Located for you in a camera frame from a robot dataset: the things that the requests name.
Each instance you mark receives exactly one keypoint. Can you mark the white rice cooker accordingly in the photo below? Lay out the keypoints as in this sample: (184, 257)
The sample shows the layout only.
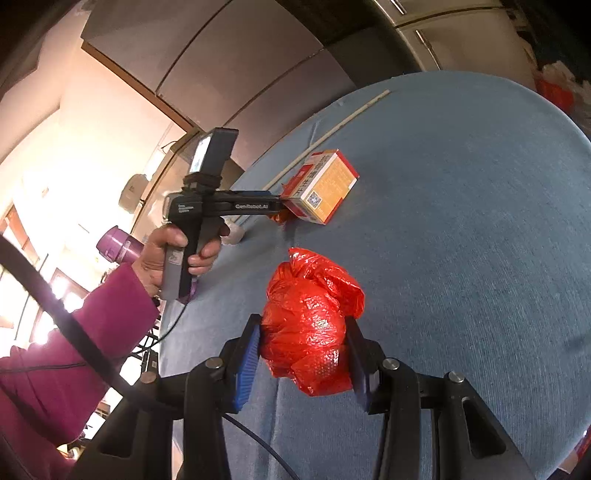
(134, 191)

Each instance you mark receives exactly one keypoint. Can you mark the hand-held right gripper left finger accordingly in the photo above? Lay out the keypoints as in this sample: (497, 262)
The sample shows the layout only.
(247, 369)

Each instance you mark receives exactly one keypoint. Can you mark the grey three-door refrigerator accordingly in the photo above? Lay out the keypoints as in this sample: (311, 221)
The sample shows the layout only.
(231, 46)

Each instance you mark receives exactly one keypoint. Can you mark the small white object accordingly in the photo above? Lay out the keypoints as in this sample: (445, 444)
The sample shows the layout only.
(235, 236)

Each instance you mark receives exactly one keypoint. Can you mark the person's left hand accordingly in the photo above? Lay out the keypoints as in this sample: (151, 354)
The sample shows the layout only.
(154, 258)

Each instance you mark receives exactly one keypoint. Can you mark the silver two-door refrigerator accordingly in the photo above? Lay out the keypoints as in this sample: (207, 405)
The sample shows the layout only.
(461, 41)

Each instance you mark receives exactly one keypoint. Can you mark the red plastic bag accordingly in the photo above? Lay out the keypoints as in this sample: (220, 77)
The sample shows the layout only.
(304, 323)

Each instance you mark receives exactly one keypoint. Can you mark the purple insulated bottle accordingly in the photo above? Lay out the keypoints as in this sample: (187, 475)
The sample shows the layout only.
(117, 244)

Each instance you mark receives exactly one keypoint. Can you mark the blue tablecloth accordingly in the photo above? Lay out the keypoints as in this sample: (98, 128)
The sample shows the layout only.
(461, 230)

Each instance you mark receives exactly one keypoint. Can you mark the white plastic bags bundle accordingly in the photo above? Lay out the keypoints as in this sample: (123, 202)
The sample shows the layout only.
(556, 71)

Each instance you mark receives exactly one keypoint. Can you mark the long white stick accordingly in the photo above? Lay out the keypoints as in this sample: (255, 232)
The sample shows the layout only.
(332, 129)

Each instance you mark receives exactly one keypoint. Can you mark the person's left forearm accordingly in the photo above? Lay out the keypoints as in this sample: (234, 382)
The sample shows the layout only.
(55, 392)

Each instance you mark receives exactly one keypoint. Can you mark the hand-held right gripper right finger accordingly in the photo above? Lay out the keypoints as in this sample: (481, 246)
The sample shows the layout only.
(359, 367)

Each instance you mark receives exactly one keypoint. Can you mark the orange and red carton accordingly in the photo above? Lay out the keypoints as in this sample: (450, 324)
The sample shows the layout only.
(323, 184)

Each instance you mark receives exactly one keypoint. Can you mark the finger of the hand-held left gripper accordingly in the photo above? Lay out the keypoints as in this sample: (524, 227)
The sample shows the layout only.
(278, 214)

